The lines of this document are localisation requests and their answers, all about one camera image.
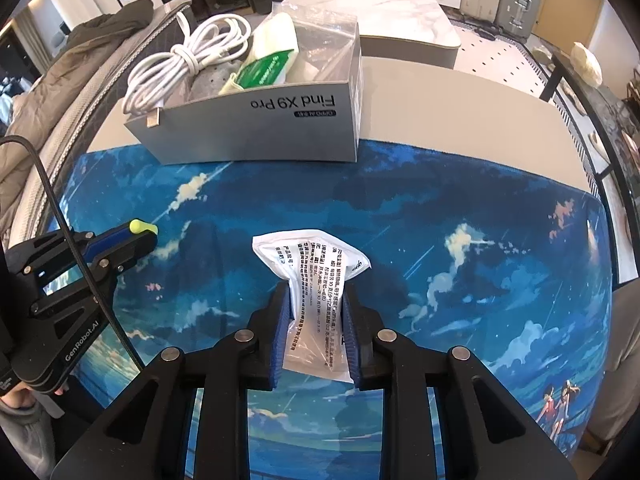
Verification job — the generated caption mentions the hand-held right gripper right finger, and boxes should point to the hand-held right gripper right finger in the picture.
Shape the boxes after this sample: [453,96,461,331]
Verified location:
[341,284,583,480]

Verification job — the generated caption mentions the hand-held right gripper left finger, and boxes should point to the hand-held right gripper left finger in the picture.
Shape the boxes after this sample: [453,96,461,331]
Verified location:
[50,282,293,480]

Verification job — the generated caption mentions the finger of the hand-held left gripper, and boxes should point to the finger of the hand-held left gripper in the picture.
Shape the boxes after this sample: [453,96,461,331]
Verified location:
[30,232,158,316]
[7,222,143,281]

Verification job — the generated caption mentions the white printed packet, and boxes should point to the white printed packet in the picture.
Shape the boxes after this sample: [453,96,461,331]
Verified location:
[251,228,373,387]

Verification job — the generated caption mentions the grey cardboard box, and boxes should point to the grey cardboard box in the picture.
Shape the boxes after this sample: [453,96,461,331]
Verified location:
[122,2,363,165]

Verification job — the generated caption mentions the white cable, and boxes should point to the white cable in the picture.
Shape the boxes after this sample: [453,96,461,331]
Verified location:
[122,14,252,128]

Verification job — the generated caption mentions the green label packet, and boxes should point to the green label packet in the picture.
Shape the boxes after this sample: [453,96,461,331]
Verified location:
[220,49,296,95]

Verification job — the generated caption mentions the person's left forearm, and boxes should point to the person's left forearm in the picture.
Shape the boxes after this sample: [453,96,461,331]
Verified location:
[0,402,56,480]

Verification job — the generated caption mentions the person's left hand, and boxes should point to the person's left hand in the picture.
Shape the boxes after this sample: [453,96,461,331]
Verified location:
[0,379,68,413]

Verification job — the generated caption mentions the beige blanket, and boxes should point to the beige blanket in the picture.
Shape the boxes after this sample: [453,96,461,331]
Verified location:
[0,45,101,256]

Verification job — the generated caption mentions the blue sky printed mat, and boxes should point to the blue sky printed mat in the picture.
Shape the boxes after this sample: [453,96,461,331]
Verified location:
[52,137,615,480]

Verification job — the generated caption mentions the olive jacket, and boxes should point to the olive jacket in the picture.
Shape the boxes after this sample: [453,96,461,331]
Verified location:
[64,0,156,58]

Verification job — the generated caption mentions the beige cloth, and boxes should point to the beige cloth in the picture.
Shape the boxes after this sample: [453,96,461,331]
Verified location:
[587,280,640,453]

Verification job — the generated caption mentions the clear plastic zip bag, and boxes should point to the clear plastic zip bag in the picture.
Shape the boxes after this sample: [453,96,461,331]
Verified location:
[272,2,362,83]

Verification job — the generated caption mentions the white patterned rug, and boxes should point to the white patterned rug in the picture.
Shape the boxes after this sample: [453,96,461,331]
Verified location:
[447,10,640,281]

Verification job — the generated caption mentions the marble top coffee table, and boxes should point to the marble top coffee table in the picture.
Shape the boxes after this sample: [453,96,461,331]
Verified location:
[280,0,462,70]

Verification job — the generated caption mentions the grey green suitcase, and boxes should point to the grey green suitcase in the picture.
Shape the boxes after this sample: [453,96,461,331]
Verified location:
[495,0,546,41]

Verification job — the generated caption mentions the black cable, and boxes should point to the black cable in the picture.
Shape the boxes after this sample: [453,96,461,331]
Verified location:
[0,136,146,376]

